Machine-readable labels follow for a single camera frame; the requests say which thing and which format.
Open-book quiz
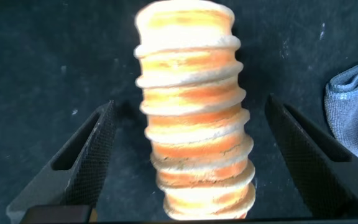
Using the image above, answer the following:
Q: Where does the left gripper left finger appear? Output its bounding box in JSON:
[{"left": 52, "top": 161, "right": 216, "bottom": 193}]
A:
[{"left": 6, "top": 100, "right": 117, "bottom": 224}]

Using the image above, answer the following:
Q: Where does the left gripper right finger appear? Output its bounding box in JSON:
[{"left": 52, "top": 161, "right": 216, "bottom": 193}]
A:
[{"left": 264, "top": 94, "right": 358, "bottom": 218}]

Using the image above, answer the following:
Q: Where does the grey towel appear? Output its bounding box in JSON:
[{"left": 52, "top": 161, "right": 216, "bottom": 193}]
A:
[{"left": 324, "top": 53, "right": 358, "bottom": 161}]

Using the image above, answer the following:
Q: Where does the striped bread roll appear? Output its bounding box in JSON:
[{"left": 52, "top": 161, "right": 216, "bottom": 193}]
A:
[{"left": 134, "top": 0, "right": 257, "bottom": 221}]

